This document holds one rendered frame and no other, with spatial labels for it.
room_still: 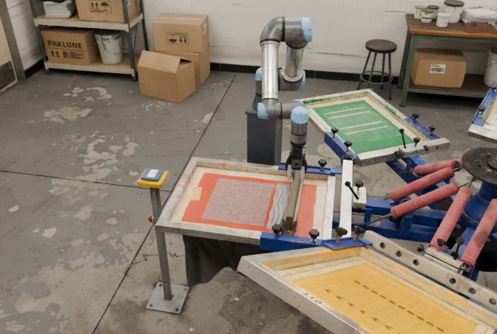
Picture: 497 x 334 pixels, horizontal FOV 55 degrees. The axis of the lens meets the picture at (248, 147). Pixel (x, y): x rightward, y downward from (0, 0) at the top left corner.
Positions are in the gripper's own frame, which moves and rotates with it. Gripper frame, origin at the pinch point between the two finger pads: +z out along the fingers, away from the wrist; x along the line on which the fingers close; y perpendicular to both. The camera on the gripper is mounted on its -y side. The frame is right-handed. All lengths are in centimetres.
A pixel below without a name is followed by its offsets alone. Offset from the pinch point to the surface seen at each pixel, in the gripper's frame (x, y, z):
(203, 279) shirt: 42, -19, 55
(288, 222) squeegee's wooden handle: 0.3, -19.9, 10.0
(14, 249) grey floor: 200, 34, 112
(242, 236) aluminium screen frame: 19.7, -28.5, 13.6
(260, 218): 14.4, -11.0, 16.9
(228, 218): 29.2, -13.8, 16.9
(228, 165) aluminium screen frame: 38.4, 25.8, 14.1
